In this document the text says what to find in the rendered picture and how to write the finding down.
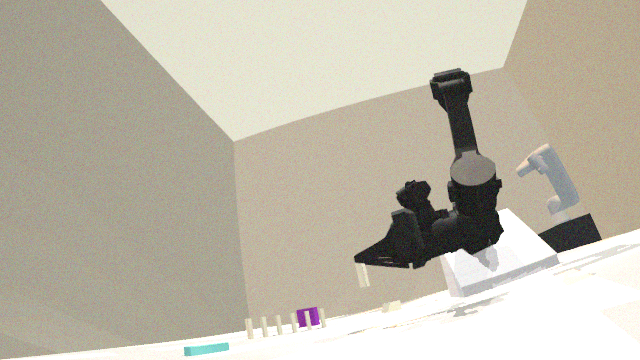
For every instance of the magenta block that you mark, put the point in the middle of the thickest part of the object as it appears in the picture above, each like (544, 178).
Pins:
(313, 313)

